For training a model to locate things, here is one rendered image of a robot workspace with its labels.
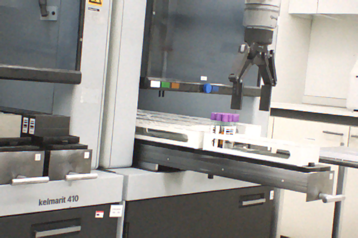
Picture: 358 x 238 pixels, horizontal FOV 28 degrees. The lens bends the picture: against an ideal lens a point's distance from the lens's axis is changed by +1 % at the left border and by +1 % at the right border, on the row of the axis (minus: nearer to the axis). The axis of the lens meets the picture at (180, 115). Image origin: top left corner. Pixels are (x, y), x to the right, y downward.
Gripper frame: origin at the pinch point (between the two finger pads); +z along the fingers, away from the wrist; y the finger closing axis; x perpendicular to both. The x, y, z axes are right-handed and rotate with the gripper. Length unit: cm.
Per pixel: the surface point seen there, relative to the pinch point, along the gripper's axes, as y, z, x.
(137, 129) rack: 3.6, 11.4, 42.1
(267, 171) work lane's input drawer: -6.4, 15.3, -11.0
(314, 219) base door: 229, 71, 94
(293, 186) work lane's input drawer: -6.4, 17.7, -18.5
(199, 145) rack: -3.2, 12.3, 12.9
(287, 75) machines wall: 266, -15, 144
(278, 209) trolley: 25.2, 30.2, 2.7
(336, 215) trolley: 67, 36, 4
